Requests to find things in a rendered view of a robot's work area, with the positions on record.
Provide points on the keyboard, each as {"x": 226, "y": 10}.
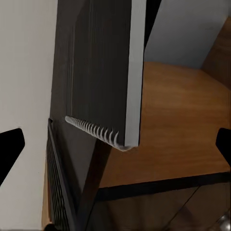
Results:
{"x": 64, "y": 214}

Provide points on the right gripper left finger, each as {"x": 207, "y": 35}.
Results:
{"x": 12, "y": 143}

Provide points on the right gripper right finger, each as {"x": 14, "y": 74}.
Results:
{"x": 223, "y": 142}

